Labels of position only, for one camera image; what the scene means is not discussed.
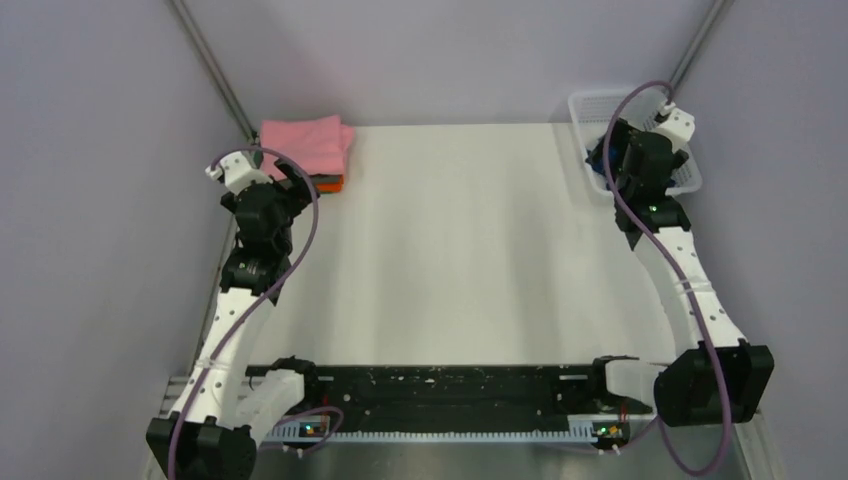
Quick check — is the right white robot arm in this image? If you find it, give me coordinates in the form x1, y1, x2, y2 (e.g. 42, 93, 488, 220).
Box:
586, 120, 775, 427

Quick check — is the navy blue printed t-shirt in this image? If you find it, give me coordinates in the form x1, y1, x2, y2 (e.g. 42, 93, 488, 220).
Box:
586, 138, 628, 179

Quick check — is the white slotted cable duct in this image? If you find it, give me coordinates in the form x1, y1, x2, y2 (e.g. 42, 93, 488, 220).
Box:
263, 416, 598, 445

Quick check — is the pink folded t-shirt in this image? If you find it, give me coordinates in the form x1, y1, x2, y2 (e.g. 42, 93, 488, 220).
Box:
259, 115, 355, 176

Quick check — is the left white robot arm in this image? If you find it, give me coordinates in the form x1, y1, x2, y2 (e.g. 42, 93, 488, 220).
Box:
145, 152, 321, 479

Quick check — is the orange folded t-shirt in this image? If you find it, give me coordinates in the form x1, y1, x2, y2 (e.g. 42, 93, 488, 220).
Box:
313, 177, 345, 195

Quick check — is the white plastic basket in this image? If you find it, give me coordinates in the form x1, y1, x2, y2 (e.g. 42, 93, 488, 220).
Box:
568, 87, 703, 198

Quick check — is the vertical metal post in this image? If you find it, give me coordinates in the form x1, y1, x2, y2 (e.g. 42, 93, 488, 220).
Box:
668, 0, 735, 92
165, 0, 258, 144

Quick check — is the grey folded t-shirt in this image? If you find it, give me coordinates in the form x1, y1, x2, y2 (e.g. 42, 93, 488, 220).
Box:
310, 174, 344, 184

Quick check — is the left vertical metal post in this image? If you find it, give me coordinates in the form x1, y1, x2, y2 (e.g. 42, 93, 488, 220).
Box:
165, 0, 258, 144

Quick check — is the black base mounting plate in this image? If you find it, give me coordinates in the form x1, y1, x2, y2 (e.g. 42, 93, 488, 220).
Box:
245, 360, 657, 435

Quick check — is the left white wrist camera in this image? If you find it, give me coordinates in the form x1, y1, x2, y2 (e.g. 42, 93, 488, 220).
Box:
205, 151, 273, 195

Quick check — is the right vertical metal post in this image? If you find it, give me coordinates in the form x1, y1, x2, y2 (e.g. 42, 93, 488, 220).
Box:
668, 0, 735, 92

